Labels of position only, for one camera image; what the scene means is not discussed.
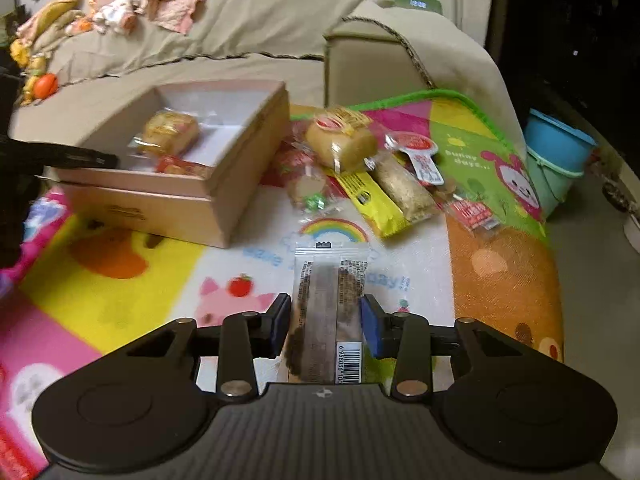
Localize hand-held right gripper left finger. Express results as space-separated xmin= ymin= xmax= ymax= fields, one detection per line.
xmin=125 ymin=294 xmax=292 ymax=400

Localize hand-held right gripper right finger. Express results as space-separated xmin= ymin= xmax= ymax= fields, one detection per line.
xmin=360 ymin=294 xmax=506 ymax=402

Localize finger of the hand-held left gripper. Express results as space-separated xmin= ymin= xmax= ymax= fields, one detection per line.
xmin=30 ymin=142 xmax=120 ymax=170

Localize brown snack bar packet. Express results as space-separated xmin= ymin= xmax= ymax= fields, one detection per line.
xmin=286 ymin=240 xmax=371 ymax=386

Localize cardboard box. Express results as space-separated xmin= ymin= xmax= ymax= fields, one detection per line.
xmin=50 ymin=81 xmax=292 ymax=250

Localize yellow snack packet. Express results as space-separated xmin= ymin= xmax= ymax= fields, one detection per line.
xmin=325 ymin=167 xmax=416 ymax=238

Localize red and green cookie packet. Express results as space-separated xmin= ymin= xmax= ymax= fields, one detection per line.
xmin=280 ymin=147 xmax=341 ymax=213

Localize red and white label packet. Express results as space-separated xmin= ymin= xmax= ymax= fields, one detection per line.
xmin=385 ymin=130 xmax=446 ymax=186

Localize bread packet with red label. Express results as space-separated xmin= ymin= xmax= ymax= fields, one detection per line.
xmin=305 ymin=107 xmax=378 ymax=171

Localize orange ball toy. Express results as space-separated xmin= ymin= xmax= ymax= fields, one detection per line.
xmin=22 ymin=72 xmax=60 ymax=106

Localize small red snack packet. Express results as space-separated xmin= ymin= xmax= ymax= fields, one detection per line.
xmin=156 ymin=156 xmax=213 ymax=178

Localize small yellow plush toys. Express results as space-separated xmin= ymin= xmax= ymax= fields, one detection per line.
xmin=10 ymin=37 xmax=48 ymax=86

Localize black side cabinet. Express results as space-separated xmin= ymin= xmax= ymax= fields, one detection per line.
xmin=0 ymin=7 xmax=26 ymax=78

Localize colourful cartoon printed mat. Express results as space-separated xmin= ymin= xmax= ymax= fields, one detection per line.
xmin=0 ymin=89 xmax=566 ymax=476

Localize clear oat bar packet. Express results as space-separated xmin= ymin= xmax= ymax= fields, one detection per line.
xmin=372 ymin=152 xmax=436 ymax=223

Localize yellow banana plush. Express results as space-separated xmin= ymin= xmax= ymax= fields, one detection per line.
xmin=17 ymin=0 xmax=83 ymax=41

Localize red striped candy packet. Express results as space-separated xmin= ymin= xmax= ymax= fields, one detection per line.
xmin=447 ymin=197 xmax=501 ymax=233

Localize pink floral clothes pile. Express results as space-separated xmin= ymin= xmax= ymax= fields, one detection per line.
xmin=90 ymin=0 xmax=226 ymax=36

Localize green plastic bucket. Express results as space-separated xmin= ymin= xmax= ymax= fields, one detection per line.
xmin=525 ymin=147 xmax=586 ymax=218

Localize beige sofa cover cloth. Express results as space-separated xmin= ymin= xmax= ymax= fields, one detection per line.
xmin=30 ymin=0 xmax=526 ymax=136

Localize beige sofa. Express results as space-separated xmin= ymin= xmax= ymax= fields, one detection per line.
xmin=10 ymin=0 xmax=526 ymax=161

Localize blue plastic bucket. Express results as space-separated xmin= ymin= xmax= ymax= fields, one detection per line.
xmin=522 ymin=107 xmax=598 ymax=176

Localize green digital clock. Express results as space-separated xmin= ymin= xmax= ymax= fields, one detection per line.
xmin=392 ymin=0 xmax=443 ymax=15

